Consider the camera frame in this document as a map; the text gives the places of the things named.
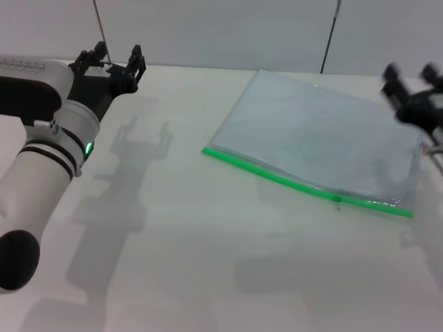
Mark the transparent green-zip document bag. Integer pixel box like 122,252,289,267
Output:
201,68,425,220

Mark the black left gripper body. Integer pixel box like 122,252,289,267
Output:
66,62,138,121

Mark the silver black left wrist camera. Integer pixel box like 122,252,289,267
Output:
0,53,76,128

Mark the silver camera cable connector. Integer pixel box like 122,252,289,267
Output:
419,139,443,157

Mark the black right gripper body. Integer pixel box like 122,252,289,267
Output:
395,90,443,138

